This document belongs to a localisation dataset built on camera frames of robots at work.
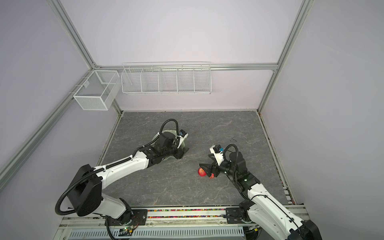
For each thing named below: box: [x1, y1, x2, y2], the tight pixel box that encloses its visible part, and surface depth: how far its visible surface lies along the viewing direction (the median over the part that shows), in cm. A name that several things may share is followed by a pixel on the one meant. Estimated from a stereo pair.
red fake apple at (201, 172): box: [198, 167, 207, 177], surface depth 87 cm
